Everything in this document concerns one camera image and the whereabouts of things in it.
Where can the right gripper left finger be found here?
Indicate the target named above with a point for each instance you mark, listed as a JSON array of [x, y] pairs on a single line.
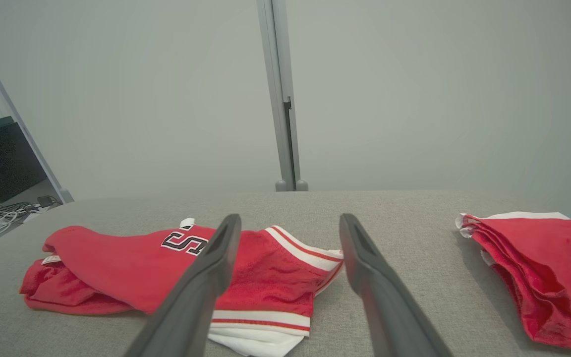
[[191, 307]]

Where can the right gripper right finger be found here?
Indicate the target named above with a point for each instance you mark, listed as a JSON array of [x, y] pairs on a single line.
[[389, 317]]

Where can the red Bulls 23 jersey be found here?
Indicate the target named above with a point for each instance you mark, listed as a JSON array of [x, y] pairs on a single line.
[[265, 277]]

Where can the red white sports garment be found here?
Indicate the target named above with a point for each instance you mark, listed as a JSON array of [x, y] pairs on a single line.
[[553, 267]]

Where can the black power adapter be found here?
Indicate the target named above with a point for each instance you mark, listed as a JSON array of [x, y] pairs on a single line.
[[45, 201]]

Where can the black equipment cabinet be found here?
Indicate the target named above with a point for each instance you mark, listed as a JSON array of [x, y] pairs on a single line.
[[3, 163]]

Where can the grey post foot cap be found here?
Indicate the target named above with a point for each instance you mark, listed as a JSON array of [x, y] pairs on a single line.
[[302, 186], [281, 186]]

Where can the slanted grey partition post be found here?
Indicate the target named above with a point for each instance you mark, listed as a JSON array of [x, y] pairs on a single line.
[[28, 139]]

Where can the grey metal partition post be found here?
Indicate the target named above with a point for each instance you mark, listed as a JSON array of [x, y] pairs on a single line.
[[278, 74]]

